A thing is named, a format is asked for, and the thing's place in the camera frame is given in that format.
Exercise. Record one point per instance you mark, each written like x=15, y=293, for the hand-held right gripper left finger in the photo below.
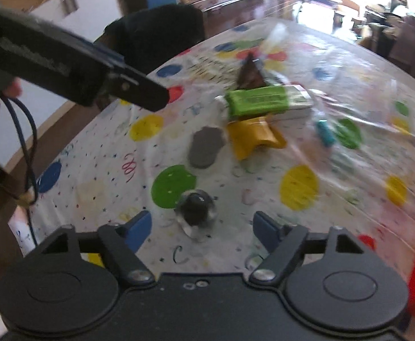
x=138, y=231

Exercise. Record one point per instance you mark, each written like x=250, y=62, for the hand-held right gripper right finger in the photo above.
x=266, y=231

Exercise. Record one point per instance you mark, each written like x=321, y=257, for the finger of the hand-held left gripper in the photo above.
x=102, y=55
x=143, y=92

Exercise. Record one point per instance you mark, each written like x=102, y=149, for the black candy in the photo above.
x=195, y=207

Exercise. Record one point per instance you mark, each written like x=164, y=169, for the yellow snack packet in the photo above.
x=255, y=135

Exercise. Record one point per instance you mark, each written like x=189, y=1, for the brown snack packet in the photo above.
x=251, y=74

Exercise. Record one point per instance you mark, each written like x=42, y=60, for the green snack packet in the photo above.
x=257, y=101

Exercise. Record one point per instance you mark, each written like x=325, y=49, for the teal candy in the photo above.
x=325, y=133

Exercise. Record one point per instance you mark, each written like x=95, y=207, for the white cabinet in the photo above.
x=83, y=17

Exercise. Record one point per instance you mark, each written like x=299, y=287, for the spotted tablecloth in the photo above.
x=228, y=191

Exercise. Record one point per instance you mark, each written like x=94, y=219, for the black chair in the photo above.
x=157, y=35

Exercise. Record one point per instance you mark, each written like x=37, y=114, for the clear plastic film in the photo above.
x=370, y=88

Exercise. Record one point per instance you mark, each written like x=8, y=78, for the grey clothes pile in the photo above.
x=413, y=42

